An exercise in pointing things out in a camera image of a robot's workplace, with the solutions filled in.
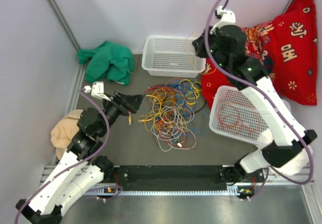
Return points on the white cloth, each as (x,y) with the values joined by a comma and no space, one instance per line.
(294,163)

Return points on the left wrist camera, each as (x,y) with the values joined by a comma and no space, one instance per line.
(97,90)

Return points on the red patterned cloth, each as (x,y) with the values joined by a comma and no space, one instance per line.
(287,47)

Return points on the white basket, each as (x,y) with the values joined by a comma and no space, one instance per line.
(171,56)
(233,115)

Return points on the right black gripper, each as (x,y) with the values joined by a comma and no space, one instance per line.
(198,45)

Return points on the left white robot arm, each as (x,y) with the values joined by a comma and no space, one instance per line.
(80,167)

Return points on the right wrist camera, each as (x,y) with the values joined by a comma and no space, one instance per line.
(225,17)

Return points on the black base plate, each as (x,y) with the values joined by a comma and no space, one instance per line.
(172,178)

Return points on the green cloth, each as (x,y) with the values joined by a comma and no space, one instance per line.
(109,61)

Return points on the white basket at right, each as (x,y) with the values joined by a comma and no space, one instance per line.
(233,115)

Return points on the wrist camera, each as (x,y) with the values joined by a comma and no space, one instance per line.
(97,90)
(225,17)

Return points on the white basket at back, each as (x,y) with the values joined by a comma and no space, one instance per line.
(171,56)

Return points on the grey slotted cable duct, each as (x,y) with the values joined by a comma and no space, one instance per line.
(227,191)

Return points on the beige cloth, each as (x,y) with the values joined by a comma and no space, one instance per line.
(64,131)

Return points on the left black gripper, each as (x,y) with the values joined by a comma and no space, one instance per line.
(128,103)

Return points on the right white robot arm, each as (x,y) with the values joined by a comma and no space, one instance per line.
(225,47)

